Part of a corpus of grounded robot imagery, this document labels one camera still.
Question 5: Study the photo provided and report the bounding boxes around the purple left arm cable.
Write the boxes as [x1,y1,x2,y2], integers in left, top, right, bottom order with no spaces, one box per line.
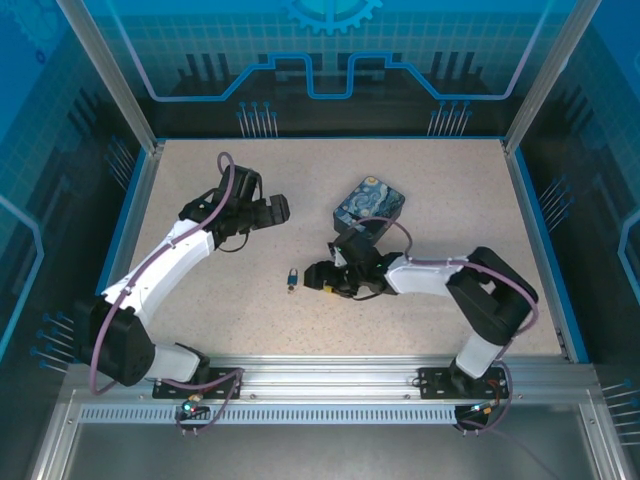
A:
[88,151,252,438]

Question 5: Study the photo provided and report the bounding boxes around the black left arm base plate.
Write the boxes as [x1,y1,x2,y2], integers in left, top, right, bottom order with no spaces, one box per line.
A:
[151,365,245,401]

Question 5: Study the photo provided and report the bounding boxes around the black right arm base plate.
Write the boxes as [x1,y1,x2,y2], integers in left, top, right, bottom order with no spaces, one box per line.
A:
[415,366,512,401]

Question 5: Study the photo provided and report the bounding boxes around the aluminium table side rail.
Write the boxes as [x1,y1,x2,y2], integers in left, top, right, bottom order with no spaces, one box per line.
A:
[82,141,167,364]
[501,139,577,362]

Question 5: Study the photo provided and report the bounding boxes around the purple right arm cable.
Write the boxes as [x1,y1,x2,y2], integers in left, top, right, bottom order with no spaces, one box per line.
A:
[348,216,542,437]

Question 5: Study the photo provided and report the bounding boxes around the slotted grey cable duct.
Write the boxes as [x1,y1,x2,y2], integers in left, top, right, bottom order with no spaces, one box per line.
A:
[77,405,501,426]

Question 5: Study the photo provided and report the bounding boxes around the starry night print box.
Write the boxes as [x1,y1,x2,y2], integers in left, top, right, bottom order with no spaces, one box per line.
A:
[332,175,408,242]

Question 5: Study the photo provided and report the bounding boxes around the aluminium mounting rail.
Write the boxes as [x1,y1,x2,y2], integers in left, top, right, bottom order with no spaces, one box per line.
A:
[64,352,601,402]

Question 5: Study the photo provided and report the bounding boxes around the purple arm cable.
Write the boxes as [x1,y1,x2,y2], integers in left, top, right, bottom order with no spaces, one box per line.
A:
[88,151,252,438]
[348,216,542,437]

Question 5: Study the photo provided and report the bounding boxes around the aluminium frame post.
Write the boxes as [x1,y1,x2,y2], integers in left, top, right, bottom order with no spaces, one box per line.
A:
[54,0,167,154]
[501,0,607,154]

